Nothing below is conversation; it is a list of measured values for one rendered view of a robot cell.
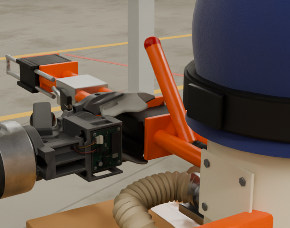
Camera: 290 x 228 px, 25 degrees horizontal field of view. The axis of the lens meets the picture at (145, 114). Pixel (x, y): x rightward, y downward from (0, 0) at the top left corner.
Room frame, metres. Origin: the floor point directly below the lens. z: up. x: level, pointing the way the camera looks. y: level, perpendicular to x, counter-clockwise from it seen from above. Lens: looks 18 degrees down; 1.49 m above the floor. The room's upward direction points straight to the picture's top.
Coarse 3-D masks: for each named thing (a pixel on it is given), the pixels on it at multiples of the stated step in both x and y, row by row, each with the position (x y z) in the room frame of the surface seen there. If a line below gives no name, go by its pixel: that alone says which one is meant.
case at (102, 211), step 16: (80, 208) 0.88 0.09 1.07; (96, 208) 0.88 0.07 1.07; (112, 208) 0.88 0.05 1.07; (160, 208) 0.88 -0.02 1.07; (176, 208) 0.88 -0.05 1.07; (32, 224) 0.82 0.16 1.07; (48, 224) 0.82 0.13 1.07; (64, 224) 0.83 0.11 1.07; (80, 224) 0.83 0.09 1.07; (96, 224) 0.83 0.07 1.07; (112, 224) 0.83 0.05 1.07; (160, 224) 0.83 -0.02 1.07; (176, 224) 0.83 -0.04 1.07; (192, 224) 0.83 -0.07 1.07
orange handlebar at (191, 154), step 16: (48, 80) 1.09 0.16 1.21; (80, 96) 1.00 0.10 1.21; (160, 144) 0.81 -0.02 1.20; (176, 144) 0.79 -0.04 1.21; (192, 160) 0.75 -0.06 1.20; (208, 224) 0.56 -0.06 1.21; (224, 224) 0.56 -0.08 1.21; (240, 224) 0.57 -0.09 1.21; (256, 224) 0.58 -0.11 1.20; (272, 224) 0.59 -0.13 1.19
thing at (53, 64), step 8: (32, 56) 1.19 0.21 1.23; (40, 56) 1.19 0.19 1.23; (48, 56) 1.19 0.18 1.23; (56, 56) 1.19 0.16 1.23; (40, 64) 1.13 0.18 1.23; (48, 64) 1.13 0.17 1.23; (56, 64) 1.13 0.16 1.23; (64, 64) 1.14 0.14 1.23; (72, 64) 1.15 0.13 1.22; (48, 72) 1.12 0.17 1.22; (56, 72) 1.13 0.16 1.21; (40, 80) 1.12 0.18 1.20; (48, 88) 1.12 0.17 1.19
